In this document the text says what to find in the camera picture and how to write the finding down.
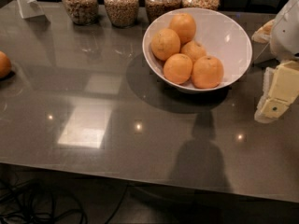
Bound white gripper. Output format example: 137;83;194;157
251;0;299;123

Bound orange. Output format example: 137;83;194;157
164;53;192;84
0;51;11;78
169;13;196;44
150;28;180;61
192;56;224;89
180;40;206;63

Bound white ceramic bowl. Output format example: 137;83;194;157
142;7;252;93

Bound glass jar far left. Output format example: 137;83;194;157
62;0;98;25

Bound white stand on table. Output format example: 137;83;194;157
17;0;44;19

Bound black cables under table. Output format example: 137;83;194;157
0;171;129;224

